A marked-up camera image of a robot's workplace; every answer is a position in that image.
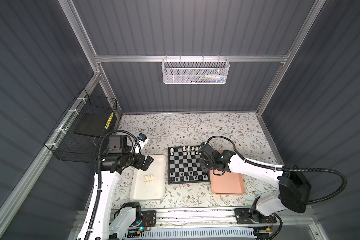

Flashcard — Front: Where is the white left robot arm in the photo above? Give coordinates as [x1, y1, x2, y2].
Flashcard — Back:
[77, 153, 154, 240]

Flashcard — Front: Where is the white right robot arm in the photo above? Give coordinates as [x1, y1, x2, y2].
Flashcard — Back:
[201, 151, 312, 223]

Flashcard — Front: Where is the black white chess board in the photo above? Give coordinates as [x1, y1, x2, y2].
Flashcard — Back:
[168, 146, 210, 185]

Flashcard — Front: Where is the pink plastic tray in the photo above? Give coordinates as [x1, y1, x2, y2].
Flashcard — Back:
[209, 149, 246, 196]

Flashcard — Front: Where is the white plastic tray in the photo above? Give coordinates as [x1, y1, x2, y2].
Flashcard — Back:
[130, 155, 167, 202]

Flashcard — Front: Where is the black corrugated left cable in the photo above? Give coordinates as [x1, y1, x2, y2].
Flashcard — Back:
[82, 129, 139, 240]

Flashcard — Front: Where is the black corrugated cable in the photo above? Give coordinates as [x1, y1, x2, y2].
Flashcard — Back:
[205, 135, 348, 205]
[82, 129, 139, 240]

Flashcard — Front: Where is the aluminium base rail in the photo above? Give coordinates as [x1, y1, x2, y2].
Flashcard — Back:
[74, 206, 316, 229]

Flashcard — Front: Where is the black wire side basket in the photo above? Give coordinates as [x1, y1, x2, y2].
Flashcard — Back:
[45, 91, 119, 164]

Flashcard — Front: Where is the white vented cable duct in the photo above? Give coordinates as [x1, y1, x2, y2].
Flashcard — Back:
[123, 227, 258, 240]

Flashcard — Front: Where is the white wire wall basket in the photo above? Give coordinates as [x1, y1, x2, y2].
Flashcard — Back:
[161, 61, 230, 85]

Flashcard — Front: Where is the aluminium horizontal wall rail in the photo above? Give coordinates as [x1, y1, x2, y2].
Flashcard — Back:
[94, 55, 289, 63]

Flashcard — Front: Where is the black corrugated right cable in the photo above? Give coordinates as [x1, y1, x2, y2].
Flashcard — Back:
[205, 135, 348, 205]

